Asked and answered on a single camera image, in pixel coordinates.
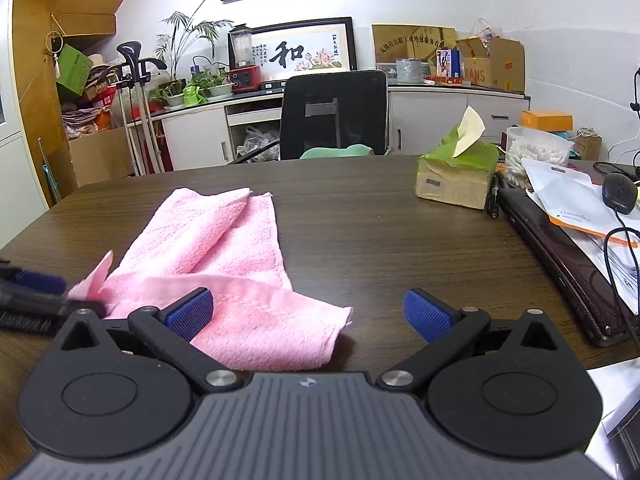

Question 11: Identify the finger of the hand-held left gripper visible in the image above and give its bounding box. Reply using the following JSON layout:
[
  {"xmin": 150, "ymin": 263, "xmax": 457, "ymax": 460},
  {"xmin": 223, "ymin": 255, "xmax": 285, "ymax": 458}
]
[
  {"xmin": 0, "ymin": 281, "xmax": 108, "ymax": 318},
  {"xmin": 0, "ymin": 260, "xmax": 68, "ymax": 297}
]

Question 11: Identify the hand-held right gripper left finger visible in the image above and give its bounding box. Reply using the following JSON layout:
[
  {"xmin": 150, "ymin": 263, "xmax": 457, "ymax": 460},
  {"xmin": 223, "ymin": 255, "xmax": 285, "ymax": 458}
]
[{"xmin": 49, "ymin": 287, "xmax": 246, "ymax": 395}]

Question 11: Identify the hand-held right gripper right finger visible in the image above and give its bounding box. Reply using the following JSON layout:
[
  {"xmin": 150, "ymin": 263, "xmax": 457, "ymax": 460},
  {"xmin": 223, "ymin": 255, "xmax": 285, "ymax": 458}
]
[{"xmin": 376, "ymin": 288, "xmax": 571, "ymax": 392}]

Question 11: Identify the pink towel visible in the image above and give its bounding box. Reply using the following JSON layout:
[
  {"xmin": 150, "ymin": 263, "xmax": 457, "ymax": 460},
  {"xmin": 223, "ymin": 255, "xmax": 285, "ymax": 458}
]
[{"xmin": 67, "ymin": 187, "xmax": 354, "ymax": 372}]

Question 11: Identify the black pen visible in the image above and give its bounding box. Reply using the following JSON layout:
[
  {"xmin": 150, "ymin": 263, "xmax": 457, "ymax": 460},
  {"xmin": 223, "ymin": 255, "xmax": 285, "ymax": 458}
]
[{"xmin": 487, "ymin": 175, "xmax": 502, "ymax": 220}]

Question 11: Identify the dark laptop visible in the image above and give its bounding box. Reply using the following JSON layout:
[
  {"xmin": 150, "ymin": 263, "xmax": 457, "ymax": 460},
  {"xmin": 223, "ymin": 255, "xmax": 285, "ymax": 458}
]
[{"xmin": 492, "ymin": 187, "xmax": 640, "ymax": 347}]

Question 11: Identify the green tissue pack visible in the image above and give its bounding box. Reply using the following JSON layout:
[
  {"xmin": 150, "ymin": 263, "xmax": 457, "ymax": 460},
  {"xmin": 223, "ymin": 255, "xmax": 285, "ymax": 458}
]
[{"xmin": 414, "ymin": 125, "xmax": 500, "ymax": 210}]

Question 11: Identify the brown cardboard box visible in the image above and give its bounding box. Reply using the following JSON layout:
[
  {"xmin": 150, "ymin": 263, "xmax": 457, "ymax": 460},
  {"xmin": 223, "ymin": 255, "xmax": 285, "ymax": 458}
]
[{"xmin": 67, "ymin": 127, "xmax": 133, "ymax": 186}]

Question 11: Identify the white door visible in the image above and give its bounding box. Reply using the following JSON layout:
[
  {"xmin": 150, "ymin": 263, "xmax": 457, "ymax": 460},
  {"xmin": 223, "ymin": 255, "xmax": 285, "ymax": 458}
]
[{"xmin": 0, "ymin": 0, "xmax": 51, "ymax": 250}]

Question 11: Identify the white cabinet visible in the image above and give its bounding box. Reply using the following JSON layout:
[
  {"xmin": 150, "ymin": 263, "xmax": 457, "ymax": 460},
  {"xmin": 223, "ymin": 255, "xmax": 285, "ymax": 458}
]
[{"xmin": 125, "ymin": 82, "xmax": 531, "ymax": 171}]

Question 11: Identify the pile of clutter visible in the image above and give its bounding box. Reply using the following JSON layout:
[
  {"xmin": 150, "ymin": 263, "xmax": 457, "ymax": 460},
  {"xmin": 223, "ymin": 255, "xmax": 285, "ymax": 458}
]
[{"xmin": 57, "ymin": 55, "xmax": 126, "ymax": 141}]

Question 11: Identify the white plastic pouch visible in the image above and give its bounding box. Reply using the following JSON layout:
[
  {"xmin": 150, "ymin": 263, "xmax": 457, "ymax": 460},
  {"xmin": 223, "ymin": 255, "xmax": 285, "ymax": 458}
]
[{"xmin": 521, "ymin": 157, "xmax": 640, "ymax": 248}]

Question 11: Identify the green seat cushion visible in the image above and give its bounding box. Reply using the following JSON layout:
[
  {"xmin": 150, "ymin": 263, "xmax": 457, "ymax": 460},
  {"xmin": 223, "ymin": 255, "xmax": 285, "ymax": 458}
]
[{"xmin": 300, "ymin": 144, "xmax": 375, "ymax": 160}]

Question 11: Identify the crumpled plastic bag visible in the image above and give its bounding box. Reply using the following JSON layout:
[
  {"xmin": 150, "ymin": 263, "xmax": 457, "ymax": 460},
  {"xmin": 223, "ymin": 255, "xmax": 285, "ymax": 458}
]
[{"xmin": 236, "ymin": 126, "xmax": 281, "ymax": 162}]

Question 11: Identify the white tissue sheet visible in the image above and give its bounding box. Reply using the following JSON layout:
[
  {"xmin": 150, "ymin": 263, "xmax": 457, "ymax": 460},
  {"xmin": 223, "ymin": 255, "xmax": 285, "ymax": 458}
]
[{"xmin": 452, "ymin": 106, "xmax": 487, "ymax": 158}]

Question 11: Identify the clear cotton swab container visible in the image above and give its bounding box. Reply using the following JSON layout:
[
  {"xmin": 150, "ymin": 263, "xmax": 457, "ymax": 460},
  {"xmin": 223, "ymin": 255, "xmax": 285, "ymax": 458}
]
[{"xmin": 504, "ymin": 126, "xmax": 576, "ymax": 190}]

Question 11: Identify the white paper sheet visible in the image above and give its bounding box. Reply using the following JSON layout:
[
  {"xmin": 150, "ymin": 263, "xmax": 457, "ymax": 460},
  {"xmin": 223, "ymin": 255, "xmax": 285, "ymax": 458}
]
[{"xmin": 584, "ymin": 357, "xmax": 640, "ymax": 466}]

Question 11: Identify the stack of papers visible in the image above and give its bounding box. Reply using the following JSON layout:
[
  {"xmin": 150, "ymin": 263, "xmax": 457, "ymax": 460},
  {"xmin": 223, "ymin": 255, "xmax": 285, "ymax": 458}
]
[{"xmin": 565, "ymin": 225, "xmax": 640, "ymax": 317}]

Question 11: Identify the green cardboard box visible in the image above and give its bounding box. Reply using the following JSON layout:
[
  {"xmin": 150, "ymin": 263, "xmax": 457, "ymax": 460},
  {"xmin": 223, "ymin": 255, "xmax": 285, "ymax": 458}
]
[{"xmin": 56, "ymin": 44, "xmax": 94, "ymax": 97}]

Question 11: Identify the black office chair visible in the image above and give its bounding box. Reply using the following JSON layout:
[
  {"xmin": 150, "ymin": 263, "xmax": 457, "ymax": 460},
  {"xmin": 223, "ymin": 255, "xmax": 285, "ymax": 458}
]
[{"xmin": 279, "ymin": 70, "xmax": 390, "ymax": 161}]

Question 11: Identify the small potted plant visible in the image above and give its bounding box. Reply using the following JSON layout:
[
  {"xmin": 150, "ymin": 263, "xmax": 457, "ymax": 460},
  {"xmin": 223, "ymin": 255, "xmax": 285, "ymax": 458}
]
[{"xmin": 150, "ymin": 80, "xmax": 188, "ymax": 109}]

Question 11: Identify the black computer mouse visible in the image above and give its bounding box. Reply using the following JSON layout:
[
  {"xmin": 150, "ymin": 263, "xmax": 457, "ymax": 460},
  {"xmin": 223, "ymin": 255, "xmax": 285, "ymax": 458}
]
[{"xmin": 601, "ymin": 172, "xmax": 638, "ymax": 213}]

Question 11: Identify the orange box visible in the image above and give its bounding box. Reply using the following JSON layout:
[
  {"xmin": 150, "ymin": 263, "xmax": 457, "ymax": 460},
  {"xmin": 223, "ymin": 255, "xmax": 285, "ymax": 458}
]
[{"xmin": 521, "ymin": 110, "xmax": 574, "ymax": 133}]

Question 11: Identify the small brown box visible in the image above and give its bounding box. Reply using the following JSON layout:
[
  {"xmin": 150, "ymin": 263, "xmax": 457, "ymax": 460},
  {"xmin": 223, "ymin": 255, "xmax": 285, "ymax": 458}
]
[{"xmin": 572, "ymin": 132, "xmax": 603, "ymax": 161}]

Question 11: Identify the leafy potted plant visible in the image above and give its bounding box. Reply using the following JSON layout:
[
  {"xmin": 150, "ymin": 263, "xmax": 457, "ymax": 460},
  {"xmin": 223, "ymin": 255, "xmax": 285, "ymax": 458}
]
[{"xmin": 187, "ymin": 67, "xmax": 233, "ymax": 99}]

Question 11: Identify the dream catcher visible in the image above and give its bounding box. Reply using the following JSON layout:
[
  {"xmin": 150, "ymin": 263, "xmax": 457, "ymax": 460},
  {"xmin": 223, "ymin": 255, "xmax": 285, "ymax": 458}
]
[{"xmin": 45, "ymin": 30, "xmax": 63, "ymax": 78}]

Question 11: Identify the black leather wallet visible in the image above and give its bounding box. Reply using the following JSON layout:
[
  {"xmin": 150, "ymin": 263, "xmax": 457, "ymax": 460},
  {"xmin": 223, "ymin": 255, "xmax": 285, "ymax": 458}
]
[{"xmin": 605, "ymin": 407, "xmax": 640, "ymax": 480}]

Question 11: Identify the red blender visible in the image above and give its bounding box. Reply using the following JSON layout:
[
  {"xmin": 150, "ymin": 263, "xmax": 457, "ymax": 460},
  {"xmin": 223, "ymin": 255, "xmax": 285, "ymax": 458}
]
[{"xmin": 228, "ymin": 23, "xmax": 262, "ymax": 93}]

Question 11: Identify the open cardboard box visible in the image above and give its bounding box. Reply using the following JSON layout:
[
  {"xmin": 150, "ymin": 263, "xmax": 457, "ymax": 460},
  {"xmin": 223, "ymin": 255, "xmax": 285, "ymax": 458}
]
[{"xmin": 455, "ymin": 36, "xmax": 526, "ymax": 93}]

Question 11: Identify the small printed box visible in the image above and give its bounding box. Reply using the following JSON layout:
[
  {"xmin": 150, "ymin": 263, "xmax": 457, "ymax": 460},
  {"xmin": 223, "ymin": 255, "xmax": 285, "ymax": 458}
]
[{"xmin": 436, "ymin": 49, "xmax": 462, "ymax": 81}]

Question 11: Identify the gold plaque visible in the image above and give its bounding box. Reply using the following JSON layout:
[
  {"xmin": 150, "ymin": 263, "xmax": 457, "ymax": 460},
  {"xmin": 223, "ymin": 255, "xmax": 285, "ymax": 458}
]
[{"xmin": 371, "ymin": 24, "xmax": 458, "ymax": 77}]

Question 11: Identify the tall palm plant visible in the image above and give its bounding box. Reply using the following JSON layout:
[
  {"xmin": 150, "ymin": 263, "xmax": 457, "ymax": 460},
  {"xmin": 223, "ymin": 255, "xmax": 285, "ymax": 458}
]
[{"xmin": 155, "ymin": 0, "xmax": 235, "ymax": 82}]

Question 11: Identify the framed lotus calligraphy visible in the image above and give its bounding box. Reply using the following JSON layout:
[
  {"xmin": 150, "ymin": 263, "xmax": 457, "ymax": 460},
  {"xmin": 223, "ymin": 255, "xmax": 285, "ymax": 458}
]
[{"xmin": 230, "ymin": 17, "xmax": 358, "ymax": 73}]

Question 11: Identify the clear plastic bag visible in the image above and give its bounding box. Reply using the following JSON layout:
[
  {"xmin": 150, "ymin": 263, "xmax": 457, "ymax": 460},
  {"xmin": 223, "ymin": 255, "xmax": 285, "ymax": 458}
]
[{"xmin": 470, "ymin": 17, "xmax": 503, "ymax": 42}]

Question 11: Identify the mop handle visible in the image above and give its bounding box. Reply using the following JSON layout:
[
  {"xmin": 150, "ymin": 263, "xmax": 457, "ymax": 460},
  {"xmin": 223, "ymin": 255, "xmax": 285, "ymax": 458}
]
[{"xmin": 37, "ymin": 137, "xmax": 63, "ymax": 203}]

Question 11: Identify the black mouse cable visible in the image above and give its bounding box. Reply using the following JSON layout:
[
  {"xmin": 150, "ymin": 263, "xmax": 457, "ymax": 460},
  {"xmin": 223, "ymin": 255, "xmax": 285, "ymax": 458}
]
[{"xmin": 603, "ymin": 209, "xmax": 640, "ymax": 317}]

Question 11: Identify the white cable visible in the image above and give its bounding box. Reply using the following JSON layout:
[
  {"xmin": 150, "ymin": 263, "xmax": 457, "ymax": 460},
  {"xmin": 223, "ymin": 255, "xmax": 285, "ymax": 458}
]
[{"xmin": 607, "ymin": 127, "xmax": 640, "ymax": 166}]

